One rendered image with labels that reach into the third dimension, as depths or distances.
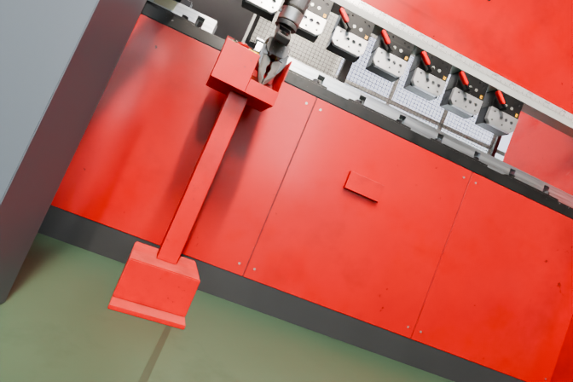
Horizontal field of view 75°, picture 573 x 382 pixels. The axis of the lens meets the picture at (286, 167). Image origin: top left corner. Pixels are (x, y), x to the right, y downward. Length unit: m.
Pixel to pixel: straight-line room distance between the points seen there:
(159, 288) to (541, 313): 1.59
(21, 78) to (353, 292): 1.26
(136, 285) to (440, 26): 1.58
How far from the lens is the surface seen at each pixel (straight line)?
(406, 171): 1.58
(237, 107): 1.16
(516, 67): 2.09
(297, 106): 1.44
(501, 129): 1.98
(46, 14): 0.80
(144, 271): 1.10
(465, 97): 1.89
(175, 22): 1.49
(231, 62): 1.12
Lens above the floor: 0.41
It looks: 5 degrees up
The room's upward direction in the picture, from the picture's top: 23 degrees clockwise
